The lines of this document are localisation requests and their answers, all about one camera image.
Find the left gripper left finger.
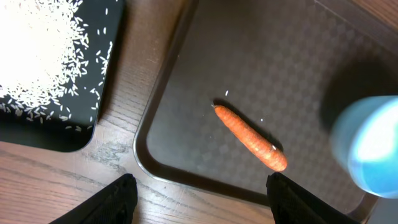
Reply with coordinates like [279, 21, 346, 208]
[50, 174, 138, 224]

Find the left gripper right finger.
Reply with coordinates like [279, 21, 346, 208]
[266, 172, 359, 224]

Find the light blue small bowl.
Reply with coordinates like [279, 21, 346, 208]
[330, 96, 397, 199]

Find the orange carrot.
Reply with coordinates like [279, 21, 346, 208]
[213, 105, 288, 172]

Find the black rectangular bin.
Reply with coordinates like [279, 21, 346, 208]
[0, 0, 125, 153]

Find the dark brown serving tray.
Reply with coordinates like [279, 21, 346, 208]
[133, 0, 397, 222]

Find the pile of white rice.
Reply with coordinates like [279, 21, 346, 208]
[0, 0, 114, 131]

